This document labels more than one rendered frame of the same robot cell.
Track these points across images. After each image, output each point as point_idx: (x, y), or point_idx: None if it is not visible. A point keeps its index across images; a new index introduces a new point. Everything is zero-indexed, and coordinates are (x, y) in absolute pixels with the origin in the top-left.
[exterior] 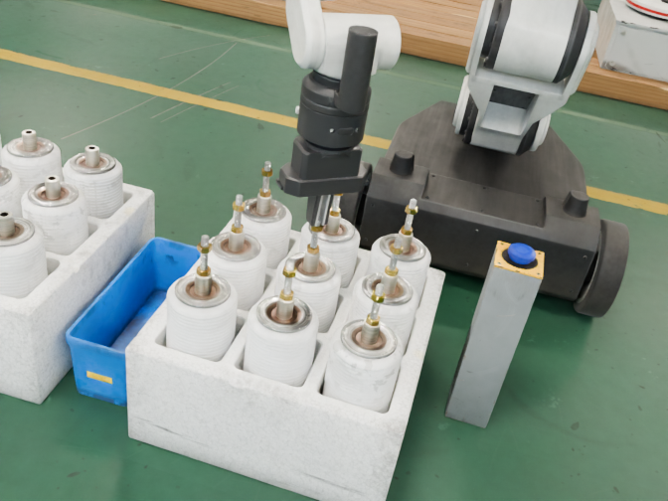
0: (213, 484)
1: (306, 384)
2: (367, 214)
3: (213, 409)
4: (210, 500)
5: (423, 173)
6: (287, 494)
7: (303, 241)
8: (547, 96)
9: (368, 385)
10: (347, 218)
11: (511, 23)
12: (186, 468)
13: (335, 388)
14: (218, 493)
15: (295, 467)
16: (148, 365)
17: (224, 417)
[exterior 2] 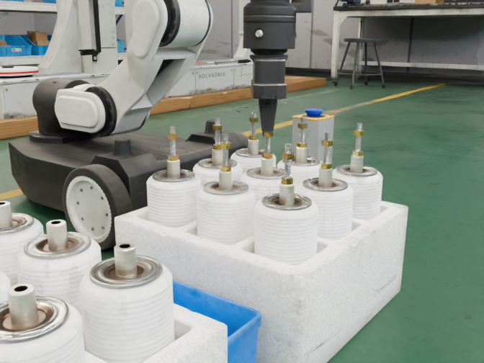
0: (361, 351)
1: (359, 222)
2: (133, 193)
3: (344, 284)
4: (379, 355)
5: (135, 150)
6: (375, 320)
7: (218, 177)
8: (189, 58)
9: (381, 192)
10: (127, 202)
11: (181, 4)
12: (342, 362)
13: (367, 212)
14: (372, 350)
15: (375, 290)
16: (315, 279)
17: (349, 286)
